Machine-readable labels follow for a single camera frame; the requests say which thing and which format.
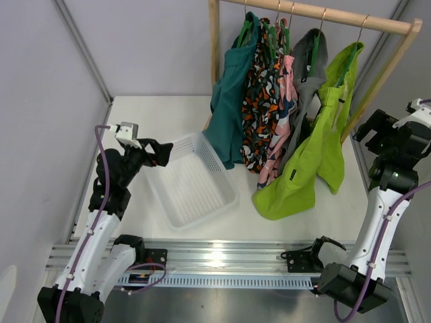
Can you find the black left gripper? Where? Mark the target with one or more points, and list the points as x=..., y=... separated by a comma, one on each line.
x=161, y=152

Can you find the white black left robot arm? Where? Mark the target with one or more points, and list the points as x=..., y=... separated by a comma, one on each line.
x=80, y=292

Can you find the black orange patterned shorts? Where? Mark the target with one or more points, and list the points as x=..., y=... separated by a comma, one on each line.
x=259, y=104

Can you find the aluminium mounting rail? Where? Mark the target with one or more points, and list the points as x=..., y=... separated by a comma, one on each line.
x=223, y=257

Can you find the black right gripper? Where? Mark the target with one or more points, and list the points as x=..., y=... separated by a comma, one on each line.
x=380, y=122

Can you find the wooden clothes rack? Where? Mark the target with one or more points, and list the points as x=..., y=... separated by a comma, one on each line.
x=388, y=27

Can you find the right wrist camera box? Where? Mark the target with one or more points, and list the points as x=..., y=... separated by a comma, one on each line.
x=419, y=111

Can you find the pink patterned shorts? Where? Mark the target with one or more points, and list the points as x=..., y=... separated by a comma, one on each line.
x=286, y=99

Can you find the green hanger of teal shorts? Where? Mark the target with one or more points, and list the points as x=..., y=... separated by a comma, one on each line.
x=246, y=31

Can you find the green hanger with metal hook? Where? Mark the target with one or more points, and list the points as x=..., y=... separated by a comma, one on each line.
x=355, y=47

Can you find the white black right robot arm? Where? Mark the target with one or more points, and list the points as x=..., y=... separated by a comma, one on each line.
x=356, y=277

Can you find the grey slotted cable duct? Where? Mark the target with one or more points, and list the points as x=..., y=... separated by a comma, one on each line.
x=237, y=282

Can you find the grey shorts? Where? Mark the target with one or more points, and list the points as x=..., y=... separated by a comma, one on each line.
x=306, y=88

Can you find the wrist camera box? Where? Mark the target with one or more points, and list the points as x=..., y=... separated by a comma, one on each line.
x=419, y=111
x=127, y=134

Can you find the white perforated plastic basket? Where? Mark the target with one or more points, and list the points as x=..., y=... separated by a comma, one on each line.
x=195, y=186

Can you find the green hanger of grey shorts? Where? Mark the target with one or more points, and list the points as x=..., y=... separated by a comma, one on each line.
x=316, y=46

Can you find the lime green shorts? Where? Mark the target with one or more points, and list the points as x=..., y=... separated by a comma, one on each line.
x=319, y=155

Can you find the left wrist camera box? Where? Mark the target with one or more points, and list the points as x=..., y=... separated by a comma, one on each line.
x=127, y=134

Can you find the green hanger of pink shorts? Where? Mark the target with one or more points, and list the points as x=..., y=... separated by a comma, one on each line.
x=284, y=26

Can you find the teal shorts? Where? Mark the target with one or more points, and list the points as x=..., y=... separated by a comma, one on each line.
x=224, y=132

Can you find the green hanger of patterned shorts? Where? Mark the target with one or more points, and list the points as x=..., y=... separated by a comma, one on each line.
x=272, y=35

